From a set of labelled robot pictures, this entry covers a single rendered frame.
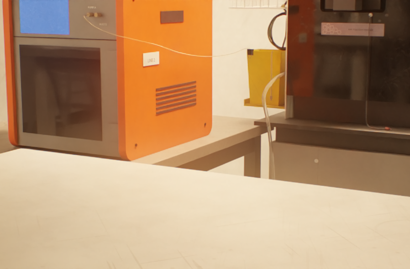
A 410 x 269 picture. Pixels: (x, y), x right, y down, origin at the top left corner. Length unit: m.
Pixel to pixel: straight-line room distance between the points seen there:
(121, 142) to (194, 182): 0.99
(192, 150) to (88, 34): 0.39
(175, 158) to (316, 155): 0.46
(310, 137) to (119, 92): 0.63
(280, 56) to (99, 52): 0.64
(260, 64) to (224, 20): 1.32
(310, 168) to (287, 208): 1.44
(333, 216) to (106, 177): 0.27
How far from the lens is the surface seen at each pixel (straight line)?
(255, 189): 0.81
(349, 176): 2.15
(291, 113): 2.28
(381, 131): 2.11
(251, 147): 2.35
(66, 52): 1.89
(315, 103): 2.25
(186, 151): 1.93
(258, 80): 2.31
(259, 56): 2.29
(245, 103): 2.33
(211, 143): 2.04
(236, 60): 3.58
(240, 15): 3.56
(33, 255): 0.62
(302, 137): 2.19
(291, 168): 2.20
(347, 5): 2.10
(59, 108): 1.92
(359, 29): 2.16
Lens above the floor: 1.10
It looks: 10 degrees down
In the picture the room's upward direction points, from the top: straight up
